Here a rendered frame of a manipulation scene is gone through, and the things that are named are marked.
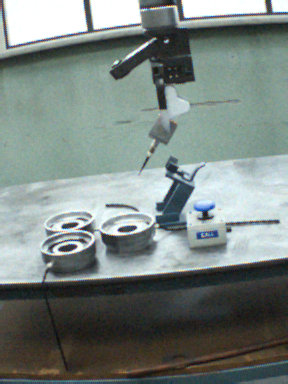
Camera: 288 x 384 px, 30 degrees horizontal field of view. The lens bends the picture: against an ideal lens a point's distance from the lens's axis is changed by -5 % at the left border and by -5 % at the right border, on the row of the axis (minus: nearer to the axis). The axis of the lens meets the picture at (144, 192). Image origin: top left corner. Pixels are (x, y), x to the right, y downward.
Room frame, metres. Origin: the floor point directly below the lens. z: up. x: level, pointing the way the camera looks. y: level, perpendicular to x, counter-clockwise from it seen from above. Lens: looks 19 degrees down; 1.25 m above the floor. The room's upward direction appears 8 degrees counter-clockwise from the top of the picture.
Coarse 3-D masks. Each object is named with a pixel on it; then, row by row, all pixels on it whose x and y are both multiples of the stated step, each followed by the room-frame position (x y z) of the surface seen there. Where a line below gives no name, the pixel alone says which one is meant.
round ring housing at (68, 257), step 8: (64, 232) 1.00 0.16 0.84; (72, 232) 1.00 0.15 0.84; (80, 232) 0.99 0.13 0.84; (88, 232) 0.98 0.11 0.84; (48, 240) 0.98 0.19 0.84; (56, 240) 0.99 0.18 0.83; (88, 240) 0.97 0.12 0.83; (40, 248) 0.94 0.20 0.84; (56, 248) 0.96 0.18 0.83; (64, 248) 0.97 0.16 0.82; (72, 248) 0.97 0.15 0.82; (80, 248) 0.94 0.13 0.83; (88, 248) 0.92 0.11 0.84; (48, 256) 0.91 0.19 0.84; (56, 256) 0.90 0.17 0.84; (64, 256) 0.90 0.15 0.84; (72, 256) 0.90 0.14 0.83; (80, 256) 0.91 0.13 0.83; (88, 256) 0.92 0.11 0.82; (56, 264) 0.90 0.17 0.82; (64, 264) 0.90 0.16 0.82; (72, 264) 0.90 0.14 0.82; (80, 264) 0.91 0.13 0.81; (88, 264) 0.92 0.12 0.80; (64, 272) 0.91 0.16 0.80; (72, 272) 0.91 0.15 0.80
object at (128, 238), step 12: (120, 216) 1.05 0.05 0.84; (132, 216) 1.05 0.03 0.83; (144, 216) 1.04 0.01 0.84; (108, 228) 1.02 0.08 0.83; (120, 228) 1.02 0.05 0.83; (132, 228) 1.02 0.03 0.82; (108, 240) 0.97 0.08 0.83; (120, 240) 0.95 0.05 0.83; (132, 240) 0.95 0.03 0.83; (144, 240) 0.96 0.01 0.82; (120, 252) 0.96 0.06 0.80
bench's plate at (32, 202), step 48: (0, 192) 1.46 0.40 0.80; (48, 192) 1.39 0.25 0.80; (96, 192) 1.33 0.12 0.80; (144, 192) 1.28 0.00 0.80; (240, 192) 1.18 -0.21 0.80; (0, 240) 1.10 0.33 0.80; (96, 240) 1.04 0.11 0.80; (240, 240) 0.94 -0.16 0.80; (0, 288) 0.89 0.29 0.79; (48, 288) 0.88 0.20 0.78
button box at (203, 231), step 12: (192, 216) 0.98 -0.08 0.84; (204, 216) 0.96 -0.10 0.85; (216, 216) 0.96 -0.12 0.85; (192, 228) 0.93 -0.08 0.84; (204, 228) 0.93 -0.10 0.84; (216, 228) 0.93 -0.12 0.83; (228, 228) 0.96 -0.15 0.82; (192, 240) 0.93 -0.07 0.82; (204, 240) 0.93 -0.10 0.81; (216, 240) 0.93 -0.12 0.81
